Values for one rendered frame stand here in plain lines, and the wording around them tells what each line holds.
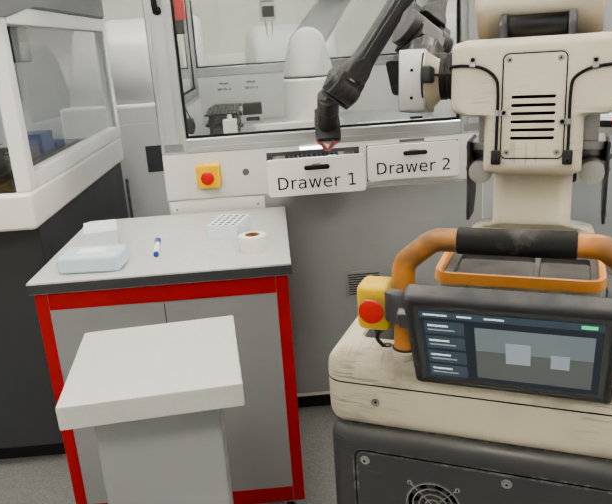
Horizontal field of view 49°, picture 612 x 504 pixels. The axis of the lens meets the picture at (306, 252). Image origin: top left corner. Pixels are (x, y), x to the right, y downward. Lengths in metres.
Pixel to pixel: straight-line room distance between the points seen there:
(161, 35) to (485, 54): 1.16
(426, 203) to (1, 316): 1.37
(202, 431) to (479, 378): 0.46
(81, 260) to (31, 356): 0.64
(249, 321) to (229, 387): 0.60
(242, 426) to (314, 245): 0.70
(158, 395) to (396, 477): 0.38
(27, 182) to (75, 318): 0.49
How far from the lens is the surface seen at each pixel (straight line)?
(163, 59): 2.11
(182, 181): 2.15
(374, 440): 1.06
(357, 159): 1.99
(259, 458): 1.82
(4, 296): 2.19
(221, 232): 1.81
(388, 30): 1.71
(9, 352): 2.26
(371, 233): 2.20
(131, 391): 1.08
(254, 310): 1.62
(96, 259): 1.65
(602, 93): 1.19
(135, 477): 1.18
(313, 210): 2.15
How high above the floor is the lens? 1.25
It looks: 17 degrees down
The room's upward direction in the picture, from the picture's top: 4 degrees counter-clockwise
